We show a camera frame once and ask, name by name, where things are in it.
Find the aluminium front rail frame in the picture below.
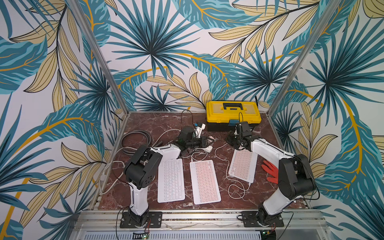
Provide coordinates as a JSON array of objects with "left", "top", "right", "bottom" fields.
[{"left": 70, "top": 209, "right": 333, "bottom": 240}]

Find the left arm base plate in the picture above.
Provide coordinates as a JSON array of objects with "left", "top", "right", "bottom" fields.
[{"left": 120, "top": 211, "right": 163, "bottom": 229}]

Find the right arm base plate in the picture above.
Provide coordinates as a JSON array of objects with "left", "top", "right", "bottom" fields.
[{"left": 241, "top": 211, "right": 285, "bottom": 228}]

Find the white power strip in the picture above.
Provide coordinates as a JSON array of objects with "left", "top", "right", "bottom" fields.
[{"left": 198, "top": 146, "right": 213, "bottom": 153}]

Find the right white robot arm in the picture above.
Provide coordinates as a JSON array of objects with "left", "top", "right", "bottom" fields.
[{"left": 227, "top": 122, "right": 317, "bottom": 218}]

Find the white power strip cord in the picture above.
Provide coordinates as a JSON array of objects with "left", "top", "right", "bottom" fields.
[{"left": 95, "top": 128, "right": 182, "bottom": 196}]

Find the pink keyboard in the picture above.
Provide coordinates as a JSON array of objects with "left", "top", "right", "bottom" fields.
[
  {"left": 229, "top": 150, "right": 259, "bottom": 184},
  {"left": 190, "top": 160, "right": 222, "bottom": 205}
]

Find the white wireless keyboard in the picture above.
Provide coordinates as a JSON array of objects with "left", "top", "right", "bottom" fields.
[{"left": 158, "top": 159, "right": 185, "bottom": 203}]

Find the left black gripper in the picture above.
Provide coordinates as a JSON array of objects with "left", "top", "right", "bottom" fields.
[{"left": 186, "top": 135, "right": 215, "bottom": 149}]

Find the yellow black toolbox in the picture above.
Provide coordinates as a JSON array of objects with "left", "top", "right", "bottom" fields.
[{"left": 206, "top": 101, "right": 262, "bottom": 132}]

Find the white usb charging cable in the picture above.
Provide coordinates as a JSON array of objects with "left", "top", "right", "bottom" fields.
[{"left": 181, "top": 142, "right": 252, "bottom": 201}]

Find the red work glove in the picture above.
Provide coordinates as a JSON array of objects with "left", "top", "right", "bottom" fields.
[{"left": 261, "top": 160, "right": 279, "bottom": 184}]

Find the coiled black cable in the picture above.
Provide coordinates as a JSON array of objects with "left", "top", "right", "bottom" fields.
[{"left": 120, "top": 130, "right": 153, "bottom": 156}]

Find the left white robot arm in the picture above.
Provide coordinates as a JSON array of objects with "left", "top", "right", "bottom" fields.
[{"left": 123, "top": 123, "right": 213, "bottom": 218}]

